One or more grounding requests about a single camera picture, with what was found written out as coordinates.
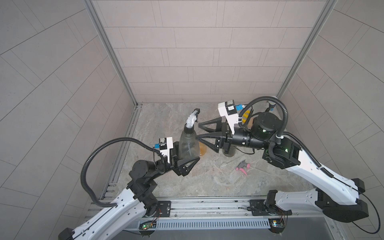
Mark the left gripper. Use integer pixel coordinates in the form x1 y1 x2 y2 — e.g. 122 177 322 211
147 143 196 181

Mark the black white spray nozzle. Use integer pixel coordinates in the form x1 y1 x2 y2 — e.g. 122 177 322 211
186 108 200 129

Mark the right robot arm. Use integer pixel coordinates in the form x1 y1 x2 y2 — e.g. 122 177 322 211
197 112 369 223

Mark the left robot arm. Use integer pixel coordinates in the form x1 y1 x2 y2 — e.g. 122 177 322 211
58 137 200 240

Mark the clear spray nozzle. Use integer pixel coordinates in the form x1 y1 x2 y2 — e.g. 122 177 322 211
219 158 238 169

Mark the pink grey spray nozzle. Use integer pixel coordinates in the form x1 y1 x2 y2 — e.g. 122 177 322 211
236 161 250 176

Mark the orange plastic bottle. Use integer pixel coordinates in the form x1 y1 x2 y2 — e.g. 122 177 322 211
199 143 207 157

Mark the dark grey bottle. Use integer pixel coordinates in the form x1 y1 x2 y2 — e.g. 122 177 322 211
222 145 237 158

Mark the yellow triangle block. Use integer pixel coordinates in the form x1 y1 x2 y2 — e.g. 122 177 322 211
242 110 251 125

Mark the microphone on black stand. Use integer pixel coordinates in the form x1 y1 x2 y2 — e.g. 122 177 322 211
265 96 278 112

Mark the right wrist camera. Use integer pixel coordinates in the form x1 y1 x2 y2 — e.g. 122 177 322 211
218 100 244 135

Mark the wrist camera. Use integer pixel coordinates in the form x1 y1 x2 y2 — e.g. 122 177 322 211
218 100 244 135
155 137 174 164

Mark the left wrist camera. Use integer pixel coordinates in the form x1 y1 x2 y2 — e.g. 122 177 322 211
155 137 174 164

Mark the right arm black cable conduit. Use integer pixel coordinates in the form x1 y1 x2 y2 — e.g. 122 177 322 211
238 95 335 179

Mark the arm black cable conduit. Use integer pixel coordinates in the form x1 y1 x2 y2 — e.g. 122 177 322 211
238 95 335 179
80 137 164 208

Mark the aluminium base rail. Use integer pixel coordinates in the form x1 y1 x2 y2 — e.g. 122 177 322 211
113 196 323 236

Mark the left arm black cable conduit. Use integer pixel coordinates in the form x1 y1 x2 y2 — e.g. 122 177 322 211
80 137 164 208

